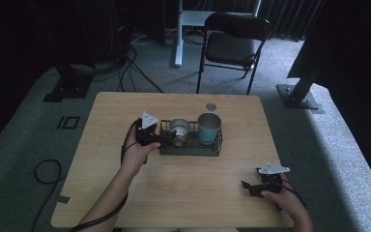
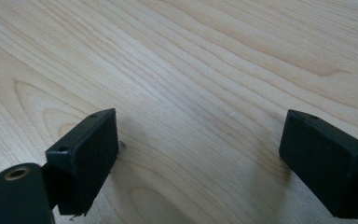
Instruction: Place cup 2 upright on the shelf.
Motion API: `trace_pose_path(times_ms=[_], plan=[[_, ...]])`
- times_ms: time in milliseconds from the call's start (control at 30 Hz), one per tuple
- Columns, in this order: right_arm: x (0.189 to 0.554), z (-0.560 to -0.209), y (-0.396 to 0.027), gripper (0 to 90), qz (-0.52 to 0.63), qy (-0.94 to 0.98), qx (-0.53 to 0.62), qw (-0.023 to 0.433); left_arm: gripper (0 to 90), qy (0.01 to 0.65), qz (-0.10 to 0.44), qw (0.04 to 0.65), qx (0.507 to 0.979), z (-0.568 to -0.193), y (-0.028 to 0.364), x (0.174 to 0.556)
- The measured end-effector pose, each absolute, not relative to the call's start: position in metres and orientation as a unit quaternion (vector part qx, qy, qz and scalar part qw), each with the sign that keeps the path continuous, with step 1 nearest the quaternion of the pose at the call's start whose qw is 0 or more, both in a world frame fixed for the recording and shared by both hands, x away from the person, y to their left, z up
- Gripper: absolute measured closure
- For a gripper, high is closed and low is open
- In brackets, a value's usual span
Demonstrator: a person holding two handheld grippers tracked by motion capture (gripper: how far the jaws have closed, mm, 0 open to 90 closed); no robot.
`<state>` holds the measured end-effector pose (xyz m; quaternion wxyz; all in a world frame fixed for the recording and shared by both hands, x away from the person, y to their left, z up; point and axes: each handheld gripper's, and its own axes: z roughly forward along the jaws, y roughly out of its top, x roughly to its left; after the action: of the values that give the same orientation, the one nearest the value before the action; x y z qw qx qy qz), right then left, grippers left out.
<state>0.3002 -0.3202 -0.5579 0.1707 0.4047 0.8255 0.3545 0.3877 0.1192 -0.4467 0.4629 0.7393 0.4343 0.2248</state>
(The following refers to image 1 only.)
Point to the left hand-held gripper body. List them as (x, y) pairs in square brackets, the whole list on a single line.
[(146, 133)]

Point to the black stand with square base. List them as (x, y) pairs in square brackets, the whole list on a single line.
[(69, 85)]

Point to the teal metal cup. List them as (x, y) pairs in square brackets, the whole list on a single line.
[(209, 129)]

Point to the person's left hand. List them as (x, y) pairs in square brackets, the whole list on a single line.
[(135, 158)]

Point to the brown metal cup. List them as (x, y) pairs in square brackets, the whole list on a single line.
[(179, 129)]

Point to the dark pleated curtain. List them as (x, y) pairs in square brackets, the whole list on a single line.
[(286, 16)]

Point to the black folding chair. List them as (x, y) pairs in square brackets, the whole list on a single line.
[(230, 48)]

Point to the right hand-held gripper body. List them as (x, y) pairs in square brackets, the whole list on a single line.
[(270, 180)]

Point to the person's right hand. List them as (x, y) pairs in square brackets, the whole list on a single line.
[(285, 201)]

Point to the black stand with bolted base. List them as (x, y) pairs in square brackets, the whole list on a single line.
[(299, 95)]

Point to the grey table grommet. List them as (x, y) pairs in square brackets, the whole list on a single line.
[(211, 107)]

